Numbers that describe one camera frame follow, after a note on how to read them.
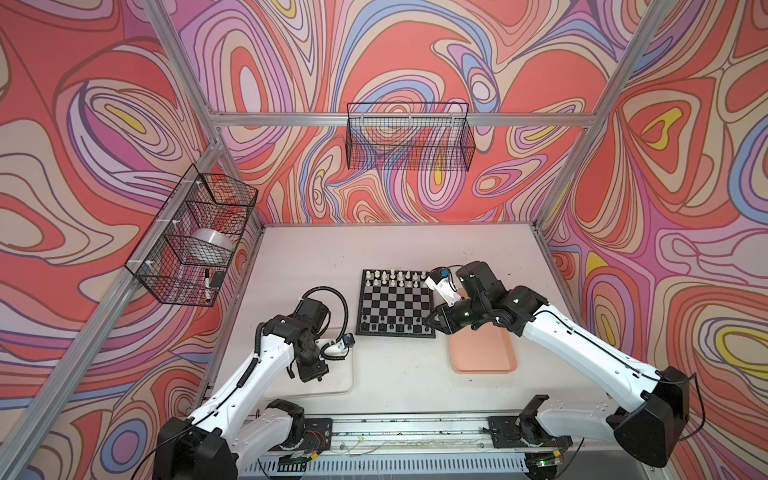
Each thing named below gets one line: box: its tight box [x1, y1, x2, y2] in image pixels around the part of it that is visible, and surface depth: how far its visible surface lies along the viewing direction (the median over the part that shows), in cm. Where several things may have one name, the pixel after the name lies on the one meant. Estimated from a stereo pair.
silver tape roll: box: [191, 228, 235, 253], surface depth 75 cm
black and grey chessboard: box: [356, 269, 437, 338], surface depth 97 cm
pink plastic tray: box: [448, 323, 517, 373], surface depth 87 cm
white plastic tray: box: [266, 348, 354, 398], surface depth 84 cm
